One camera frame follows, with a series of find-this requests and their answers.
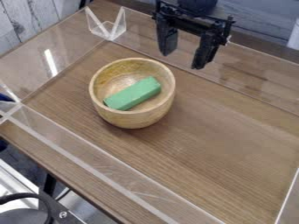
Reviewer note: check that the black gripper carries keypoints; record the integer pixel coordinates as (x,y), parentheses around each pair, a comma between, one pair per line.
(195,17)

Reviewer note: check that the green rectangular block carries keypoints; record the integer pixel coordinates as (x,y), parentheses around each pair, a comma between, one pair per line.
(135,94)

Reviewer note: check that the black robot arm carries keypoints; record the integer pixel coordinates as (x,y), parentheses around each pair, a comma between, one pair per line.
(191,16)

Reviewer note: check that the brown wooden bowl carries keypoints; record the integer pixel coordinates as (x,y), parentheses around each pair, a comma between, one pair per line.
(117,76)

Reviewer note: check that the clear acrylic tray walls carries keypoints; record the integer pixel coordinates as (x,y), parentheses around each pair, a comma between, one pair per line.
(215,163)

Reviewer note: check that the black table leg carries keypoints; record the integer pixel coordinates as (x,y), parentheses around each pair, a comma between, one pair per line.
(50,185)

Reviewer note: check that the black metal bracket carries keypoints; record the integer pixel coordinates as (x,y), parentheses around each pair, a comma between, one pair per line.
(60,213)

